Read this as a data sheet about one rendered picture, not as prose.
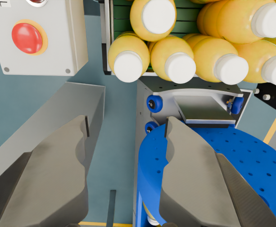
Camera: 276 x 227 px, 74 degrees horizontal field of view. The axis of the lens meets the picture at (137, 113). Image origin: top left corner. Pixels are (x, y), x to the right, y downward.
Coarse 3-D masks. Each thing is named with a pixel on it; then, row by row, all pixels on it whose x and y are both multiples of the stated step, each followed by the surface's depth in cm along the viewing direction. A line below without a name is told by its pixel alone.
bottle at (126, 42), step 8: (128, 32) 35; (120, 40) 28; (128, 40) 28; (136, 40) 28; (112, 48) 28; (120, 48) 27; (128, 48) 27; (136, 48) 27; (144, 48) 28; (112, 56) 27; (144, 56) 28; (112, 64) 28; (144, 64) 28; (144, 72) 30
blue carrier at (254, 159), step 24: (144, 144) 37; (216, 144) 38; (240, 144) 38; (264, 144) 38; (144, 168) 31; (240, 168) 32; (264, 168) 32; (144, 192) 31; (264, 192) 27; (144, 216) 55
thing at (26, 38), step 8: (16, 24) 22; (24, 24) 22; (16, 32) 22; (24, 32) 22; (32, 32) 22; (16, 40) 23; (24, 40) 23; (32, 40) 23; (40, 40) 23; (24, 48) 23; (32, 48) 23; (40, 48) 23
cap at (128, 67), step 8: (120, 56) 24; (128, 56) 24; (136, 56) 24; (120, 64) 24; (128, 64) 24; (136, 64) 24; (120, 72) 25; (128, 72) 25; (136, 72) 25; (128, 80) 25
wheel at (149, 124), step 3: (147, 123) 47; (150, 123) 46; (153, 123) 46; (156, 123) 46; (147, 126) 47; (150, 126) 46; (153, 126) 45; (156, 126) 45; (147, 129) 47; (150, 129) 46; (153, 129) 45; (147, 132) 48
